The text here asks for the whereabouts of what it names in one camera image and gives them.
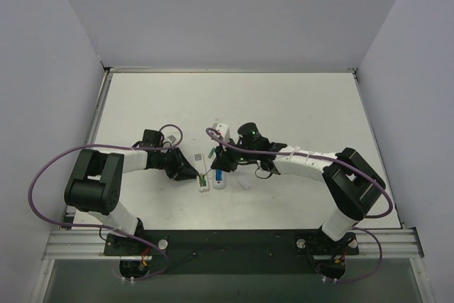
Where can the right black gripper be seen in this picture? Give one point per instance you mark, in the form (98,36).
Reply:
(228,156)

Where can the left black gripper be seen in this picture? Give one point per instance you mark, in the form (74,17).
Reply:
(174,162)

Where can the slim white remote control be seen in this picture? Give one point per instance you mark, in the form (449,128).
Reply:
(200,167)

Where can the wide white remote with display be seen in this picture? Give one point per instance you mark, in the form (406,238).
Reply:
(219,185)

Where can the wide remote battery cover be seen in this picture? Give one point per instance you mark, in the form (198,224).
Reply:
(244,183)

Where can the blue batteries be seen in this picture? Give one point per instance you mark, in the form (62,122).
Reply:
(219,176)

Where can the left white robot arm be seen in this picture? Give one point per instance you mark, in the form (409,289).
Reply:
(94,185)

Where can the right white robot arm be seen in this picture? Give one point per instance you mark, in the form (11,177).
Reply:
(353,184)

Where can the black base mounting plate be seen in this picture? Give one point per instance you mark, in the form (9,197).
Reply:
(231,252)

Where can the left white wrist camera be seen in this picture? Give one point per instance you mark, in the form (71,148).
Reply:
(171,139)

